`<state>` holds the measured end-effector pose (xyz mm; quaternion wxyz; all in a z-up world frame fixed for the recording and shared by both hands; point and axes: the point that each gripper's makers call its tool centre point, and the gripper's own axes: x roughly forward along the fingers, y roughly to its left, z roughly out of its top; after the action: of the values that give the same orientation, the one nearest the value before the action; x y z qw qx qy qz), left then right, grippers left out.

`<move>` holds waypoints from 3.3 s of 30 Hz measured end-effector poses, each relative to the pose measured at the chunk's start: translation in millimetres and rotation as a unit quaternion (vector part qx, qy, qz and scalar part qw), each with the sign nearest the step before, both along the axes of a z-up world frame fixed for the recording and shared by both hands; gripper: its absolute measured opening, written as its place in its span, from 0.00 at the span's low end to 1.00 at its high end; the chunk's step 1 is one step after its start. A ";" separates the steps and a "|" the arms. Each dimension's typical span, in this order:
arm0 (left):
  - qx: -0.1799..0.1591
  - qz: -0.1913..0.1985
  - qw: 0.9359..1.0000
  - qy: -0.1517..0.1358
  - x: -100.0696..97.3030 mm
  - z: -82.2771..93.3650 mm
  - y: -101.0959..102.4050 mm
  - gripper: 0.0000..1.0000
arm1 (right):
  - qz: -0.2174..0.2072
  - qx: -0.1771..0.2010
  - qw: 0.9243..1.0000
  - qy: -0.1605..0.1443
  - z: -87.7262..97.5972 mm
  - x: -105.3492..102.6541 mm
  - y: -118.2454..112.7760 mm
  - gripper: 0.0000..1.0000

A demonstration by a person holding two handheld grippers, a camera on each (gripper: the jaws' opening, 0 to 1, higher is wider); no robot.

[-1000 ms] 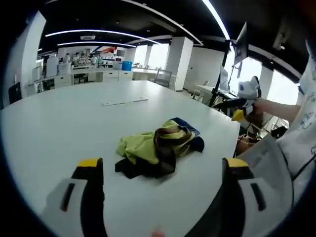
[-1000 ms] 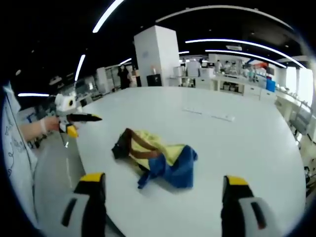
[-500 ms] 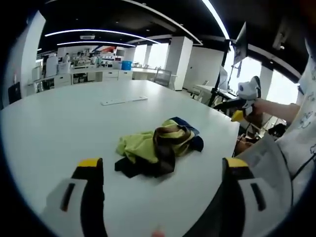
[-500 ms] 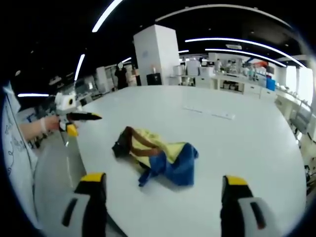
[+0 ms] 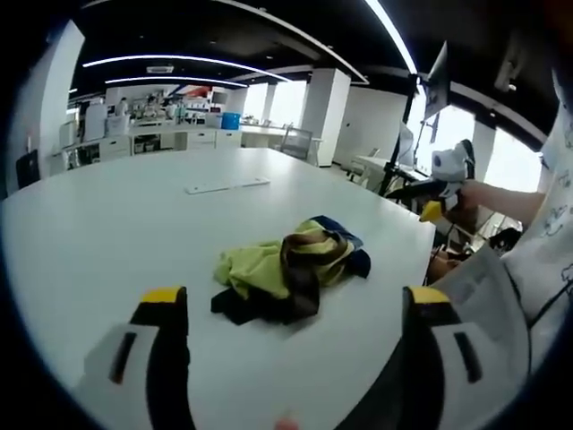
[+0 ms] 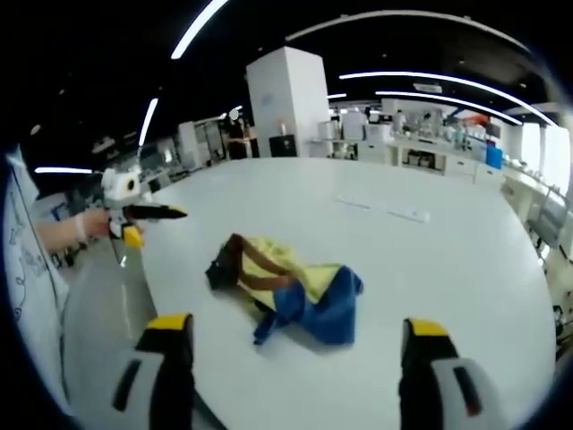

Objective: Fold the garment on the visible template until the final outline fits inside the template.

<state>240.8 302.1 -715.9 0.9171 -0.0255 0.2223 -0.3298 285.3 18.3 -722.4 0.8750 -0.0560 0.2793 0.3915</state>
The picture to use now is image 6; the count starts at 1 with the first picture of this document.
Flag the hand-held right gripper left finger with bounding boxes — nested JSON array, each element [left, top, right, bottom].
[[111, 313, 196, 430]]

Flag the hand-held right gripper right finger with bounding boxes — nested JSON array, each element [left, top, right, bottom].
[[398, 317, 494, 430]]

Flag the yellow blue brown garment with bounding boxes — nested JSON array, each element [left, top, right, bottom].
[[204, 232, 365, 348]]

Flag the person's left hand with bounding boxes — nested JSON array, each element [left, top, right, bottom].
[[74, 209, 111, 246]]

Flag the short ceiling light strip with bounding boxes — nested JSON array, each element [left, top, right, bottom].
[[137, 98, 159, 148], [34, 166, 94, 176]]

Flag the white shelf cabinet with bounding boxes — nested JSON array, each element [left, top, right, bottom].
[[177, 120, 211, 169]]

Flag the person's white printed shirt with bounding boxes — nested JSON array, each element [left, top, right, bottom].
[[3, 145, 73, 416]]

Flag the black box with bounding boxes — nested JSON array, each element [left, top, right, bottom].
[[269, 133, 297, 159]]

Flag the large white pillar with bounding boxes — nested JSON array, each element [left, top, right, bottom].
[[245, 46, 331, 159]]

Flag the long ceiling light strip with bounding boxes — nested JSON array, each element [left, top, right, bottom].
[[338, 70, 526, 125], [170, 0, 230, 60], [285, 8, 532, 54]]

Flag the white lab bench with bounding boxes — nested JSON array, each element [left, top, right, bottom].
[[388, 136, 507, 184]]

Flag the blue bin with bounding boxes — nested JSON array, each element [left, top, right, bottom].
[[484, 144, 506, 171]]

